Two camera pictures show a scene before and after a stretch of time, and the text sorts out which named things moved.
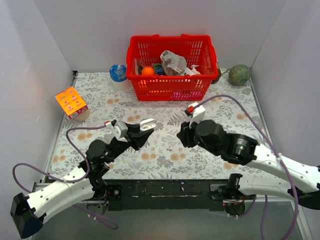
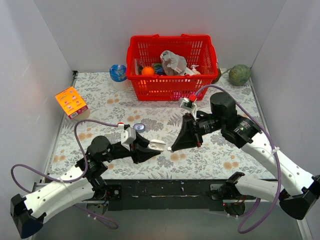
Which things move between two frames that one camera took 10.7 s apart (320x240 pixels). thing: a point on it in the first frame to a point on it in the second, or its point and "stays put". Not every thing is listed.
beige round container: [82, 116] stays put
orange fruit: [147, 70] stays put
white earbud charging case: [147, 124] to [157, 144]
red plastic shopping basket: [198, 50] stays put
